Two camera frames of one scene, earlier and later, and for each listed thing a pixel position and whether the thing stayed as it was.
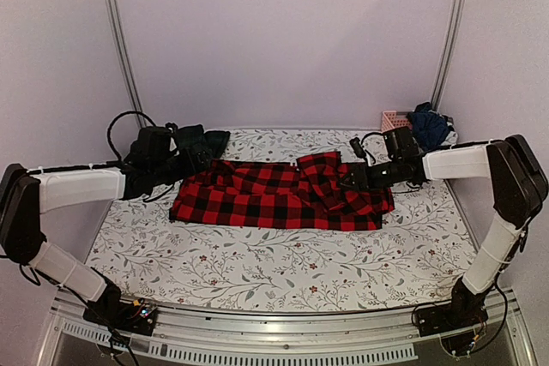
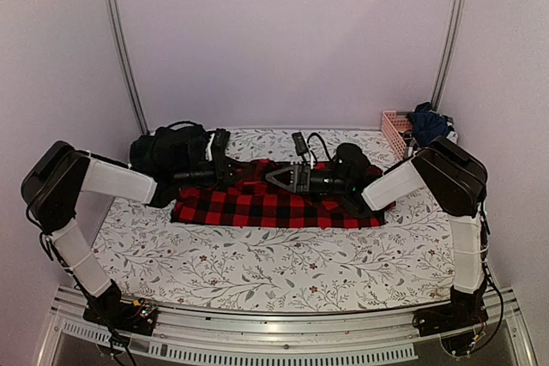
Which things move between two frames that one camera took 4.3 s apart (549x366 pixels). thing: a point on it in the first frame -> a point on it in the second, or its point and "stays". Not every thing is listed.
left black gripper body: [202, 165] -> [220, 178]
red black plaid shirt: [304, 195] stays
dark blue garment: [428, 127] stays
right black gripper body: [361, 170] -> [305, 182]
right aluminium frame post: [455, 25] stays
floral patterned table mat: [145, 261] stays
